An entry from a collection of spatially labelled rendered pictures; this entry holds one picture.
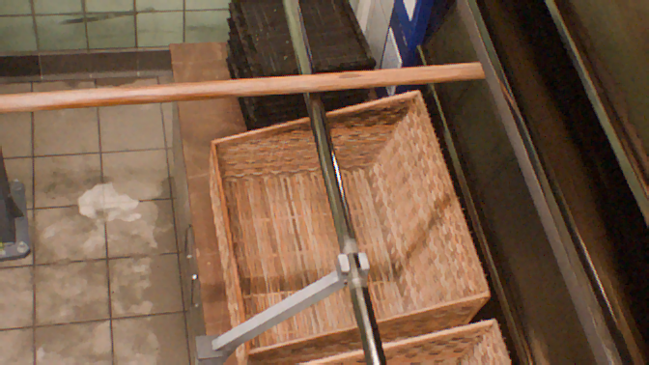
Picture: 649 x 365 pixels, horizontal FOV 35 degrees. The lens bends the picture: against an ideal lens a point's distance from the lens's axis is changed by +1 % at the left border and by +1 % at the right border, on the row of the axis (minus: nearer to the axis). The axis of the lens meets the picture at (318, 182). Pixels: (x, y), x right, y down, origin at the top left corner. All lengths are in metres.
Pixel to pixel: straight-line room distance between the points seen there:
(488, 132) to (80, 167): 1.55
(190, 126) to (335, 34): 0.43
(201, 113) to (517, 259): 0.99
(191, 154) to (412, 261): 0.61
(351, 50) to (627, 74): 1.03
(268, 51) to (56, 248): 0.99
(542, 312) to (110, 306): 1.43
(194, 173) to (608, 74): 1.20
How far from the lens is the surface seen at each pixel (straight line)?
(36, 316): 2.91
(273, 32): 2.41
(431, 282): 2.18
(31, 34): 3.36
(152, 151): 3.23
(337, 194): 1.66
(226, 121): 2.54
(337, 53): 2.38
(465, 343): 2.01
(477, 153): 2.03
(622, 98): 1.49
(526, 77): 1.58
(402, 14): 2.42
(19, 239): 3.03
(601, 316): 1.31
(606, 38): 1.54
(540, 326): 1.83
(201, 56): 2.69
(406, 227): 2.29
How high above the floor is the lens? 2.46
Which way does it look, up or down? 51 degrees down
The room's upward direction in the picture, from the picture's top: 10 degrees clockwise
